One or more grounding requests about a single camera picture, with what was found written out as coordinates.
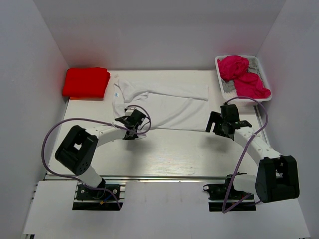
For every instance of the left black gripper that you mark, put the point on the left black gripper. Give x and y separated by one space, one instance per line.
132 138

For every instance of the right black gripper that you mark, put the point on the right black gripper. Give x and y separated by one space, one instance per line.
215 117

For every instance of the white t shirt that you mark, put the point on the white t shirt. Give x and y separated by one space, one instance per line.
177 106

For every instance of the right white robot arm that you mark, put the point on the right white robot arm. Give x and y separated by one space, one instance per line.
277 175

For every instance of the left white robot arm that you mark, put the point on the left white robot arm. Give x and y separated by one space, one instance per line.
77 149

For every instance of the grey garment in basket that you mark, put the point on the grey garment in basket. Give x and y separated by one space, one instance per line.
229 86

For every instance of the magenta t shirt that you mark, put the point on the magenta t shirt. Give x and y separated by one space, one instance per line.
246 82

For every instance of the folded red t shirt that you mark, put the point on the folded red t shirt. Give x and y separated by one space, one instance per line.
86 83

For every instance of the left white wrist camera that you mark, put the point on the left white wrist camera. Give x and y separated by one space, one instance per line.
129 111

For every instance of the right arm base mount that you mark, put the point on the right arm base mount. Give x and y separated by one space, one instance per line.
224 196

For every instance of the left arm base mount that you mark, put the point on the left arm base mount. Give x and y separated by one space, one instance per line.
91 200

